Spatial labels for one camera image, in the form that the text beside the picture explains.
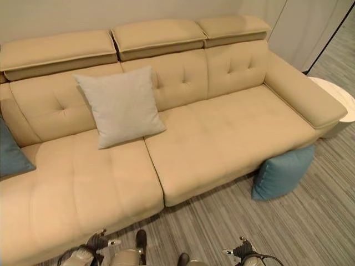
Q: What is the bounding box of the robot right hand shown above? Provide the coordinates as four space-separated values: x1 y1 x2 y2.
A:
221 235 260 257

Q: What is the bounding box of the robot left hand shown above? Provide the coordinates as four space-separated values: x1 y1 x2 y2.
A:
85 227 122 250

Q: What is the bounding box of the beige leather sofa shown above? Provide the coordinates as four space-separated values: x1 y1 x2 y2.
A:
0 15 348 266

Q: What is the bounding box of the wide beige sofa headrest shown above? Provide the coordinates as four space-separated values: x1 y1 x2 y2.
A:
0 29 119 81

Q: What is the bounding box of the medium beige sofa headrest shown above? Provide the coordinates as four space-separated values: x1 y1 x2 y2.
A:
110 19 208 62

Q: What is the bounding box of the short beige sofa headrest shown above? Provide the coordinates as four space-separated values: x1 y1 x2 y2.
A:
197 15 272 49

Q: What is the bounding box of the robot left leg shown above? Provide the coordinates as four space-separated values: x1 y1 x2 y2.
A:
112 228 148 266

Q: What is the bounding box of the robot leg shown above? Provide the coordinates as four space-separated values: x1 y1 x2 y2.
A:
177 251 201 266
112 228 148 266

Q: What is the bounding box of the robot right leg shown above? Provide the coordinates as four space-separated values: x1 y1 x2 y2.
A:
177 251 201 266

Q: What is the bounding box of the light blue cushion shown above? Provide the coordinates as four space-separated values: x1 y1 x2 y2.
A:
251 144 316 201

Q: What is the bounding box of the dark teal cushion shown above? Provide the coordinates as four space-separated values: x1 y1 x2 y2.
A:
0 114 37 181

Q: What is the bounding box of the light grey square cushion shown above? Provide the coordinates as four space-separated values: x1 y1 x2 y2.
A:
72 65 167 150

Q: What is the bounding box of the round white side table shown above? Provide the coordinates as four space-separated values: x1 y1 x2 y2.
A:
307 76 355 139

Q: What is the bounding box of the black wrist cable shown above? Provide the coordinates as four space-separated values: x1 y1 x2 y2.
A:
259 255 281 266

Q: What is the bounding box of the black partition frame bar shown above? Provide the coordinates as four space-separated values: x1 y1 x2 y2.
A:
303 0 355 75

